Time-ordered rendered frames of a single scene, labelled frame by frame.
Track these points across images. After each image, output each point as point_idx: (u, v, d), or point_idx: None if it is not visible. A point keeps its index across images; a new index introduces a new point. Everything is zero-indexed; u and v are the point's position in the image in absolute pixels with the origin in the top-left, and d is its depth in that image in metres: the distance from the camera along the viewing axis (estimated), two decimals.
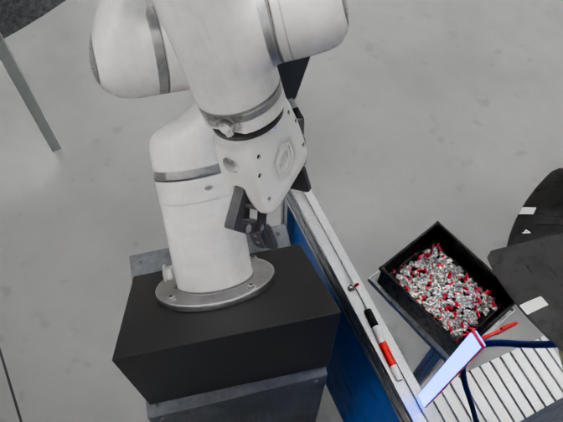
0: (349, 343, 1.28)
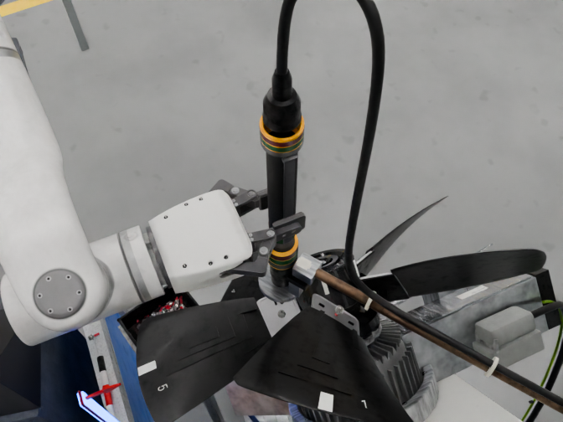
0: None
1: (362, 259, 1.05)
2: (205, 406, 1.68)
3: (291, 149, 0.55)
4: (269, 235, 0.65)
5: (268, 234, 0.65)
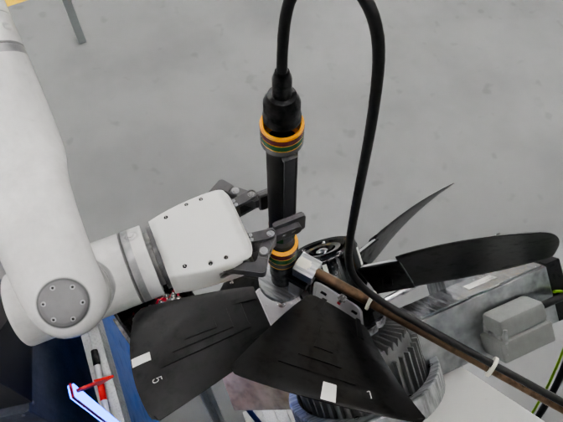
0: (117, 374, 1.43)
1: (365, 247, 1.00)
2: (204, 403, 1.64)
3: (291, 149, 0.55)
4: (269, 235, 0.65)
5: (268, 234, 0.65)
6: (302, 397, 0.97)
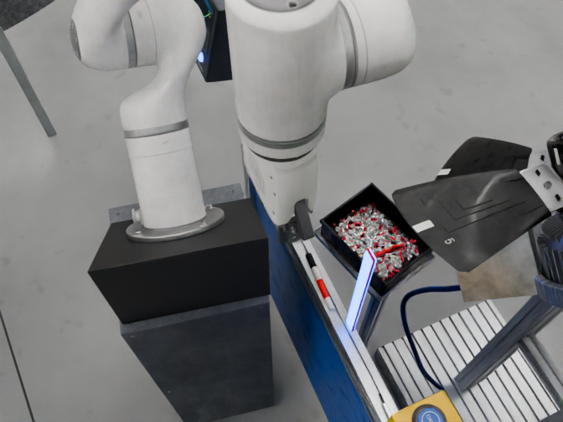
0: (301, 290, 1.49)
1: None
2: (363, 328, 1.69)
3: None
4: None
5: None
6: (560, 275, 1.03)
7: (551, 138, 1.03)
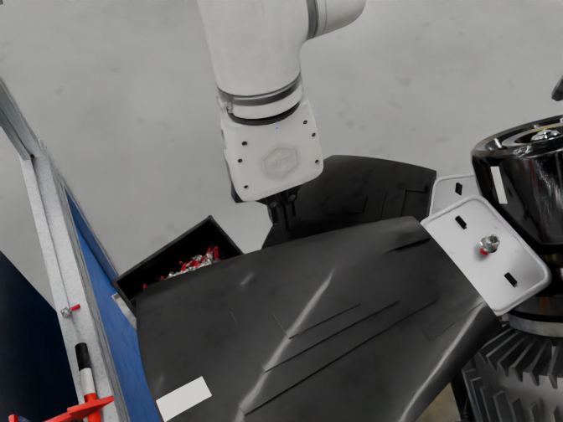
0: None
1: None
2: None
3: None
4: None
5: None
6: None
7: (519, 127, 0.51)
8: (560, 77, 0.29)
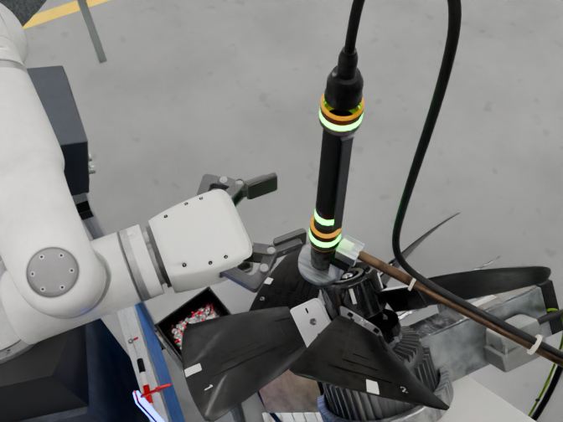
0: None
1: (390, 289, 1.06)
2: None
3: (350, 128, 0.57)
4: (269, 251, 0.64)
5: (268, 250, 0.64)
6: (330, 401, 1.13)
7: None
8: None
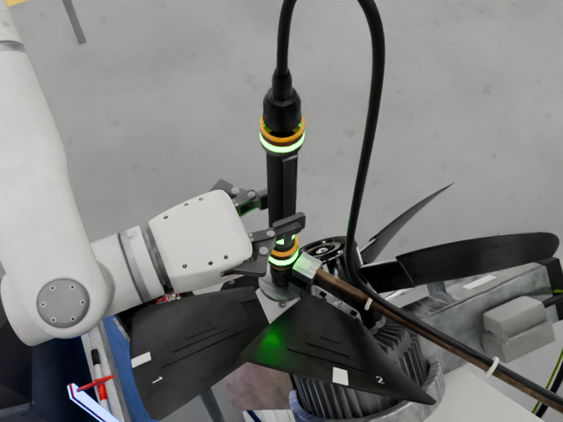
0: (117, 374, 1.43)
1: (371, 265, 0.90)
2: (204, 403, 1.64)
3: (291, 149, 0.55)
4: (269, 235, 0.65)
5: (268, 234, 0.65)
6: (302, 397, 0.97)
7: (325, 239, 1.00)
8: None
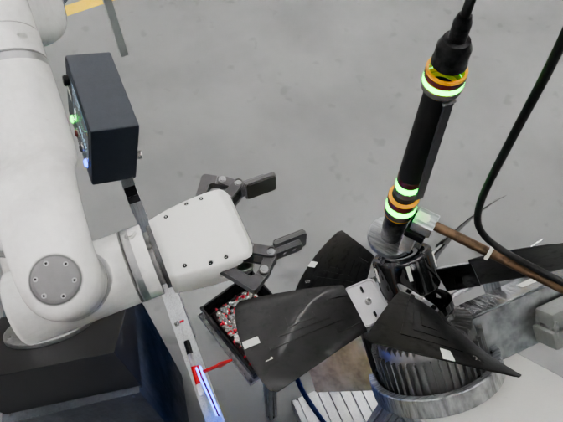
0: None
1: (446, 267, 1.08)
2: (265, 390, 1.81)
3: (454, 93, 0.59)
4: (269, 253, 0.64)
5: (268, 251, 0.64)
6: (384, 378, 1.15)
7: None
8: (382, 257, 0.96)
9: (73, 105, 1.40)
